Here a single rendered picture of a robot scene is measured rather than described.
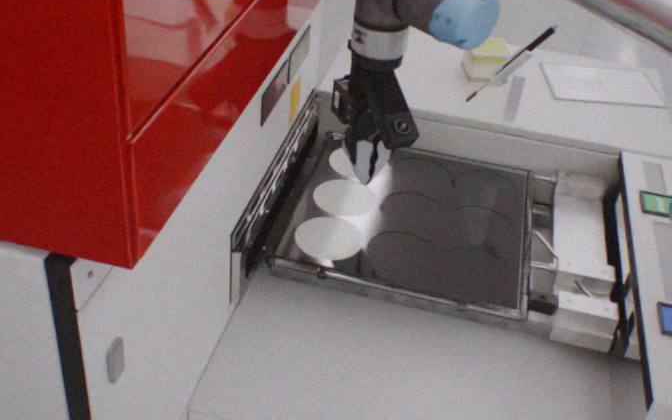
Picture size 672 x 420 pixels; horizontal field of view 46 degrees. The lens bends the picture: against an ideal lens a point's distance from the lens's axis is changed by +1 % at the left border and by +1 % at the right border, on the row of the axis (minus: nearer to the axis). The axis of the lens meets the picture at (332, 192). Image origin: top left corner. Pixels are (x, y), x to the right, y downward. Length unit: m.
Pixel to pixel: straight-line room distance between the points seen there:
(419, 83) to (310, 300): 0.50
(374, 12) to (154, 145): 0.50
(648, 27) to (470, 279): 0.42
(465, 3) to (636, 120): 0.65
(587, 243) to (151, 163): 0.86
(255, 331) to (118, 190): 0.59
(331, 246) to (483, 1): 0.42
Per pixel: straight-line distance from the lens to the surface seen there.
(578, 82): 1.58
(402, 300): 1.18
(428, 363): 1.12
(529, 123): 1.41
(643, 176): 1.36
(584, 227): 1.34
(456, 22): 0.93
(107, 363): 0.75
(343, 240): 1.16
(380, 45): 1.04
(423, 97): 1.42
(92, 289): 0.67
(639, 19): 0.95
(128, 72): 0.52
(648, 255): 1.18
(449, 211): 1.25
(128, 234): 0.59
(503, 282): 1.15
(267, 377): 1.07
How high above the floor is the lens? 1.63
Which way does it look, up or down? 35 degrees down
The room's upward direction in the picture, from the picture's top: 6 degrees clockwise
